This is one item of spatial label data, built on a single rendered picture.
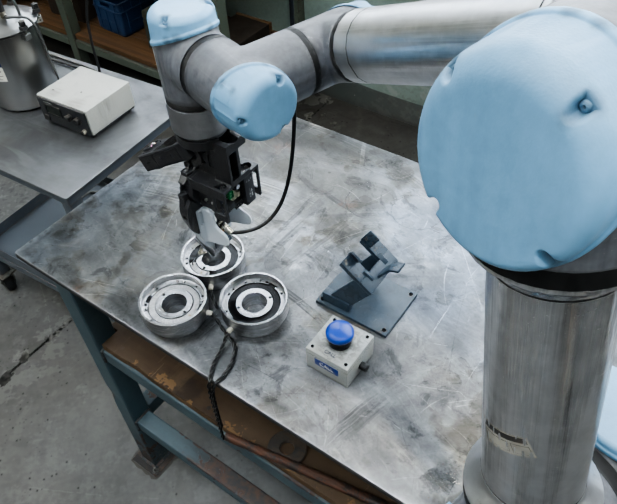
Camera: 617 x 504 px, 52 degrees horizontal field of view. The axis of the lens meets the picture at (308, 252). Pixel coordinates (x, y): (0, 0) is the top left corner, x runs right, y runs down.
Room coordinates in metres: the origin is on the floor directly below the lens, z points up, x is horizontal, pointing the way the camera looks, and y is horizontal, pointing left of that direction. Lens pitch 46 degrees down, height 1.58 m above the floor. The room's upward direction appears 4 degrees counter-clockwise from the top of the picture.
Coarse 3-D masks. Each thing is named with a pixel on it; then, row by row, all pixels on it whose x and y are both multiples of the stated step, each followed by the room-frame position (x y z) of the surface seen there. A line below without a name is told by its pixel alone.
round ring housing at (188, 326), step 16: (144, 288) 0.65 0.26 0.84; (160, 288) 0.66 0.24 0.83; (144, 304) 0.63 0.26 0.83; (160, 304) 0.62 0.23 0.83; (176, 304) 0.64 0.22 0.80; (192, 304) 0.62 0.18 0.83; (208, 304) 0.62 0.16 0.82; (144, 320) 0.59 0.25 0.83; (192, 320) 0.58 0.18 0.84; (176, 336) 0.58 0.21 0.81
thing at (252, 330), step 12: (240, 276) 0.66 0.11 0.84; (252, 276) 0.67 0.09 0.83; (264, 276) 0.66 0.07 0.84; (228, 288) 0.64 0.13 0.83; (276, 288) 0.64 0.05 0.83; (240, 300) 0.62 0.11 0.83; (252, 300) 0.64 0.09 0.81; (264, 300) 0.63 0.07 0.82; (228, 312) 0.60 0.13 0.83; (240, 312) 0.60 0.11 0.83; (264, 312) 0.60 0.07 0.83; (228, 324) 0.58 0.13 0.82; (240, 324) 0.57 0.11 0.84; (252, 324) 0.57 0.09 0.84; (264, 324) 0.57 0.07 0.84; (276, 324) 0.58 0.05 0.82; (252, 336) 0.57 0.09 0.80
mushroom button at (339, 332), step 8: (336, 320) 0.54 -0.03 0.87; (344, 320) 0.54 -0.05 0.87; (328, 328) 0.53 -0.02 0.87; (336, 328) 0.52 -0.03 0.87; (344, 328) 0.52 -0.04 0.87; (352, 328) 0.52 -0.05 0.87; (328, 336) 0.51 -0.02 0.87; (336, 336) 0.51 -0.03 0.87; (344, 336) 0.51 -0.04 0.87; (352, 336) 0.51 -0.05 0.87; (336, 344) 0.50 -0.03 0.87; (344, 344) 0.50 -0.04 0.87
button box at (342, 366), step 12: (324, 336) 0.53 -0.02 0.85; (360, 336) 0.53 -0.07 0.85; (372, 336) 0.53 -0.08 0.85; (312, 348) 0.51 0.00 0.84; (324, 348) 0.51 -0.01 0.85; (336, 348) 0.51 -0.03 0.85; (348, 348) 0.51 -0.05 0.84; (360, 348) 0.51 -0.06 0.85; (372, 348) 0.53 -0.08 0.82; (312, 360) 0.51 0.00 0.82; (324, 360) 0.50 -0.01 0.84; (336, 360) 0.49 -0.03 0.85; (348, 360) 0.49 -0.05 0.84; (360, 360) 0.50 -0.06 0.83; (324, 372) 0.50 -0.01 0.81; (336, 372) 0.48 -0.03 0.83; (348, 372) 0.48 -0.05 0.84; (348, 384) 0.48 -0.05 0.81
